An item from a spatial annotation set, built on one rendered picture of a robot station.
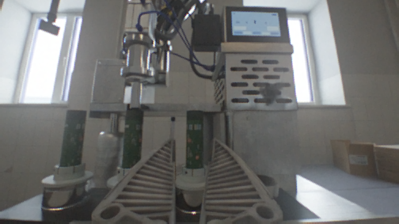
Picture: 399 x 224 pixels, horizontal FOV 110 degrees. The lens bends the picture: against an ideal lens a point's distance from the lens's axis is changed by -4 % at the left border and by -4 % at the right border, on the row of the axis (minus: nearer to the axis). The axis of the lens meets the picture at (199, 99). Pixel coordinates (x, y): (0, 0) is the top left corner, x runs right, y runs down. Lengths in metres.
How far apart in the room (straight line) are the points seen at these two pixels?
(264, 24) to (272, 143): 0.28
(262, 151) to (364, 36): 2.89
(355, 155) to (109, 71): 1.82
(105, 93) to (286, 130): 0.44
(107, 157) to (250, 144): 0.35
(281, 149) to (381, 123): 2.55
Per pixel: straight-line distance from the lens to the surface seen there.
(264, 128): 0.36
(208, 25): 0.44
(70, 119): 0.34
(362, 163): 1.86
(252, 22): 0.43
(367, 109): 2.78
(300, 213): 0.32
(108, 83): 0.44
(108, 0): 2.73
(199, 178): 0.27
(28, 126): 2.68
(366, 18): 3.35
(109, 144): 0.46
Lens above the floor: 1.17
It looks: 10 degrees up
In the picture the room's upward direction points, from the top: straight up
